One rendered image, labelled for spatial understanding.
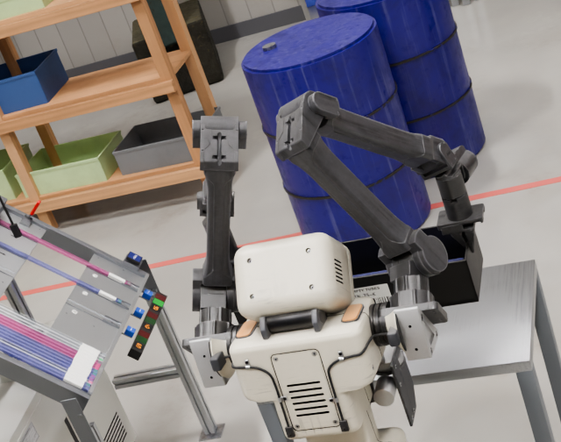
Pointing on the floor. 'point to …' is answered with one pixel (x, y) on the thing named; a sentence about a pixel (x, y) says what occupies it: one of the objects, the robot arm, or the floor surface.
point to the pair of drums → (368, 97)
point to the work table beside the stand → (492, 347)
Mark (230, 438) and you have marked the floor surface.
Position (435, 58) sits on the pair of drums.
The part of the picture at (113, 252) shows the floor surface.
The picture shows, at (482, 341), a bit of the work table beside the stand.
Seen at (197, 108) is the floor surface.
